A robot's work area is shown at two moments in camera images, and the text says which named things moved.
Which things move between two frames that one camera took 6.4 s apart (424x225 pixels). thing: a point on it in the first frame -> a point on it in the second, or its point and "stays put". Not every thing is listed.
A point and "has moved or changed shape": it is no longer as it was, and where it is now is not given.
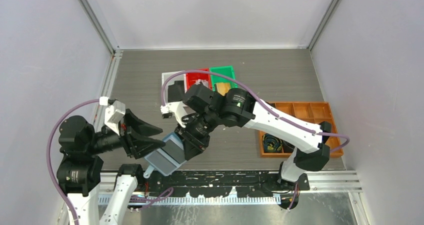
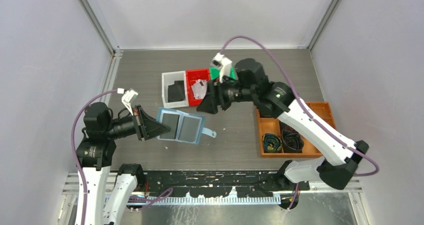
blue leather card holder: x=168 y=159 has moved or changed shape
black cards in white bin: x=176 y=92 stays put
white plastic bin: x=181 y=77 stays put
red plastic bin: x=191 y=78 stays put
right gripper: x=193 y=145 -> x=209 y=104
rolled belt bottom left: x=272 y=144 stays put
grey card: x=176 y=152 -> x=171 y=120
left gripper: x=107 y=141 -> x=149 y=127
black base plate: x=217 y=184 stays put
